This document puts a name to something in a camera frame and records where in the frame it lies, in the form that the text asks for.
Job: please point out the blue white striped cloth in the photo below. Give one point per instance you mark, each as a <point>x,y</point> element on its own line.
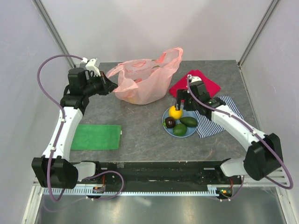
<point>207,128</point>

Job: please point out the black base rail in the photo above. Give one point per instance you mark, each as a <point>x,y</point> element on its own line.
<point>195,172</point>

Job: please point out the red folded t-shirt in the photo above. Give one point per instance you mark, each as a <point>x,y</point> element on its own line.
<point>210,85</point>

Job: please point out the green avocado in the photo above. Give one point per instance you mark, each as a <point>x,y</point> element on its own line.
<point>189,121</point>

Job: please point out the right aluminium frame post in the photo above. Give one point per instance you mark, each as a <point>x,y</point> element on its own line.
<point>258,31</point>

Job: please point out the pink plastic bag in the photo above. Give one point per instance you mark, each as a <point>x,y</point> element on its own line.
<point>147,79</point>

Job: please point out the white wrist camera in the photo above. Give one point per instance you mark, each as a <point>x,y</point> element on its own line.
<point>193,80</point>
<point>92,65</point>

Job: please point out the dark mangosteen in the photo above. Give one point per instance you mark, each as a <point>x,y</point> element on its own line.
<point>169,122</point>

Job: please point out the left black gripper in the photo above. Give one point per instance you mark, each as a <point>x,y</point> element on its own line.
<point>103,80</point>

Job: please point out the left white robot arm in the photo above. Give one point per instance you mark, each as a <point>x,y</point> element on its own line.
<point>53,168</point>

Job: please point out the green towel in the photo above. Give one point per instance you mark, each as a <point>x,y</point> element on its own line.
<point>96,137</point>

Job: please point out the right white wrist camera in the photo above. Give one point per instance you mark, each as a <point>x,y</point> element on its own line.
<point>193,80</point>

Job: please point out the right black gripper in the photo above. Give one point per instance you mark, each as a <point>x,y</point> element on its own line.
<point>183,94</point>

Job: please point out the left aluminium frame post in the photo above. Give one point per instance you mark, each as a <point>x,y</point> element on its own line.
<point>50,25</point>

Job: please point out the green lime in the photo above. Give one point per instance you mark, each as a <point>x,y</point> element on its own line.
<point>180,130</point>

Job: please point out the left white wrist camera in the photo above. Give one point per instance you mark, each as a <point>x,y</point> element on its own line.
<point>92,65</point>

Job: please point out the yellow lemon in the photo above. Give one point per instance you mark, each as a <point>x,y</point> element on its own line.
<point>176,114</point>

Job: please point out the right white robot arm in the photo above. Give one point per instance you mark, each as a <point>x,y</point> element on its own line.
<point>263,152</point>

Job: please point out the aluminium frame post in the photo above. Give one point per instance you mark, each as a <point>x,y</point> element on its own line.
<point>50,25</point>
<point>258,31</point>

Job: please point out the white slotted cable duct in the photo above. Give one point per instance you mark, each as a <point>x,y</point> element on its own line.
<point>103,191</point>

